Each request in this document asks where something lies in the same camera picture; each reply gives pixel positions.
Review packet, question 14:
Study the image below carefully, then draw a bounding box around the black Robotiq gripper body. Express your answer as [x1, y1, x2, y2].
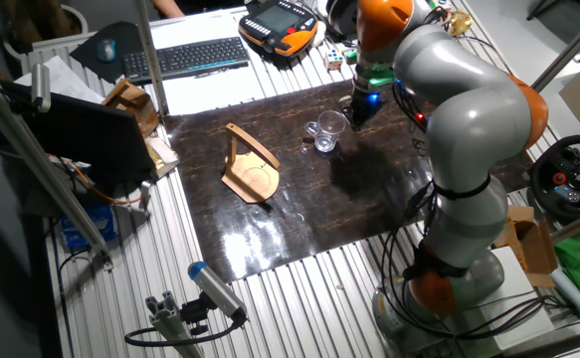
[348, 87, 386, 120]

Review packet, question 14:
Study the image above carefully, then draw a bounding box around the clear plastic cup with handle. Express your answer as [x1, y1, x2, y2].
[303, 109, 347, 154]

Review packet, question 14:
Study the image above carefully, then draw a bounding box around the person's forearm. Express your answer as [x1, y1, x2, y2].
[150, 0, 186, 19]

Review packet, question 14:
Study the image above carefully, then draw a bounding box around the wooden cup rack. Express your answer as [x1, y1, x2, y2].
[220, 122, 282, 205]

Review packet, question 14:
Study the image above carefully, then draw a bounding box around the Rubik's cube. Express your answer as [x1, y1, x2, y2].
[323, 48, 344, 72]

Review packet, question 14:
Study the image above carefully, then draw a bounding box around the white plastic object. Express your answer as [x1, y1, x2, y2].
[312, 20, 327, 49]

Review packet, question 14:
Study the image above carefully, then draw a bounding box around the black round container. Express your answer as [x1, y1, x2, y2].
[326, 0, 360, 39]

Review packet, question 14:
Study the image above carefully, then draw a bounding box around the dark marble pattern mat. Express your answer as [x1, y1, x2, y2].
[163, 79, 534, 284]

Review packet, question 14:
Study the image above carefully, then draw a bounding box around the orange black teach pendant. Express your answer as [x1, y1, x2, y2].
[238, 0, 319, 57]

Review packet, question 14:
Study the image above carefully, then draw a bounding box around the brass metal fitting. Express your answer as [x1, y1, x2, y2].
[447, 9, 474, 37]

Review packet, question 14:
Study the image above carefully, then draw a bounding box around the large white paper sheet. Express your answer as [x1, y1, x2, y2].
[148, 7, 266, 116]

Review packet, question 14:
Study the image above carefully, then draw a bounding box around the black computer keyboard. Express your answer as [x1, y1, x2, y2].
[121, 36, 251, 86]

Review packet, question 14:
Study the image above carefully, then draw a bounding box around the white gold paper package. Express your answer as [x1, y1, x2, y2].
[143, 134, 180, 180]

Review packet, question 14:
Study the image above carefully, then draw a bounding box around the open brown cardboard box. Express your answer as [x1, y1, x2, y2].
[490, 204, 560, 288]

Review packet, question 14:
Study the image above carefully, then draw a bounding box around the black steering wheel controller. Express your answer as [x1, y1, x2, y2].
[527, 133, 580, 225]

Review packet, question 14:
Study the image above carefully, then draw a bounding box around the small brown cardboard box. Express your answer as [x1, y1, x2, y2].
[101, 78, 160, 138]

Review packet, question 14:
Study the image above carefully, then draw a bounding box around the white box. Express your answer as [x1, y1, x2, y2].
[461, 246, 554, 352]

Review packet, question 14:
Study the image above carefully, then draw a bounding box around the grey blue computer mouse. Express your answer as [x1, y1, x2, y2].
[96, 38, 117, 64]

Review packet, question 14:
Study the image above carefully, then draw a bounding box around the white paper roll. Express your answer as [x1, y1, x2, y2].
[550, 268, 580, 323]

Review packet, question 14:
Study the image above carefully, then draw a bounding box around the black laptop screen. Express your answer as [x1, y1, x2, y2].
[0, 79, 157, 185]

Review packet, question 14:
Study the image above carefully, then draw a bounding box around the short aluminium profile stand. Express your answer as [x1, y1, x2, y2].
[144, 290, 206, 358]

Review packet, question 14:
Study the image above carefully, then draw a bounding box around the black mouse pad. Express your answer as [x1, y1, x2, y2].
[69, 21, 144, 85]

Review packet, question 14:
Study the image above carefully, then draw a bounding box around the blue package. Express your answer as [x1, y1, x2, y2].
[60, 203, 117, 250]

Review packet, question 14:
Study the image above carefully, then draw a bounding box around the white round bin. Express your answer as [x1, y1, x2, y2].
[3, 3, 91, 64]

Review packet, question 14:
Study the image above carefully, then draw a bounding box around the stack of white papers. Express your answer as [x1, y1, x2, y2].
[14, 55, 105, 105]

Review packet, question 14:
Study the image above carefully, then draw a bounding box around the silver webcam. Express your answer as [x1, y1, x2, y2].
[30, 63, 52, 113]

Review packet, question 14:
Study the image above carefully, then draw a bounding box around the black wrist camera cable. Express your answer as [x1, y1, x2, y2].
[392, 79, 429, 134]

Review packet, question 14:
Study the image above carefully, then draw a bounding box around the upright aluminium frame post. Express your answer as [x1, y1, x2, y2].
[134, 0, 170, 116]

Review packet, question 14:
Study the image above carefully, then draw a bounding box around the silver camera with blue cap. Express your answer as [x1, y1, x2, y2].
[187, 261, 249, 322]

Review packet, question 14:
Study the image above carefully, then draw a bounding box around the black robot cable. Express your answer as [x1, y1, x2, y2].
[378, 183, 569, 344]

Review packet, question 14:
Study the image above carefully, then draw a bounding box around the orange cable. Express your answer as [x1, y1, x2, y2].
[45, 152, 144, 206]

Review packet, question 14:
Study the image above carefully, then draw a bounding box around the slanted aluminium frame bar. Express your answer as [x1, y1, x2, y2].
[0, 69, 112, 261]

